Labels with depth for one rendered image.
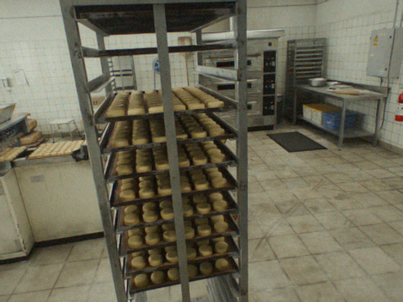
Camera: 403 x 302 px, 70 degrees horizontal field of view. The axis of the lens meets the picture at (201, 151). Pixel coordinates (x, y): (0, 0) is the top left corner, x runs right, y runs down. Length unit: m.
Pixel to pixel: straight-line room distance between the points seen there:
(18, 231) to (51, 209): 0.30
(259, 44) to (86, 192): 4.44
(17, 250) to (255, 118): 4.77
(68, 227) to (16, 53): 5.09
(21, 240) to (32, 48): 5.06
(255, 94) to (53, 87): 4.39
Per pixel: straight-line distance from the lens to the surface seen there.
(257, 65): 6.04
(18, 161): 2.88
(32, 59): 7.36
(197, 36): 1.47
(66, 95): 7.20
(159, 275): 1.19
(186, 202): 1.06
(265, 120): 6.28
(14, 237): 2.99
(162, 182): 1.02
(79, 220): 3.00
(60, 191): 2.88
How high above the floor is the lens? 1.66
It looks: 19 degrees down
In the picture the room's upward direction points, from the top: 3 degrees counter-clockwise
